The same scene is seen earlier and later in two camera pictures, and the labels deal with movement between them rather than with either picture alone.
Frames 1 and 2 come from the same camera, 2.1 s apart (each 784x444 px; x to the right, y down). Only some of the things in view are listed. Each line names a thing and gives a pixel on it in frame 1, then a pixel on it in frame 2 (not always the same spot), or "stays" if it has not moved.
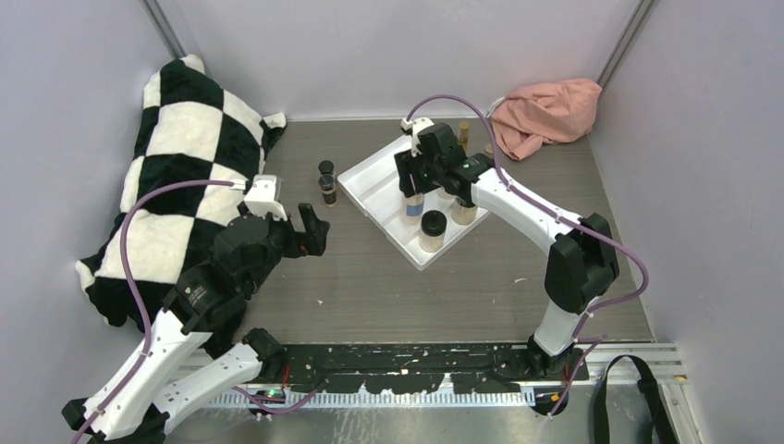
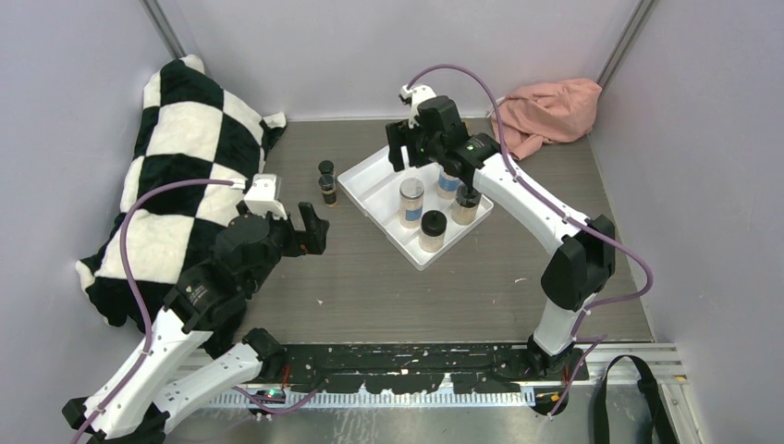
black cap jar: [463, 215] stays
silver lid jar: [412, 209] stays
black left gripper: [316, 232] stays
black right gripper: [406, 165] → [400, 134]
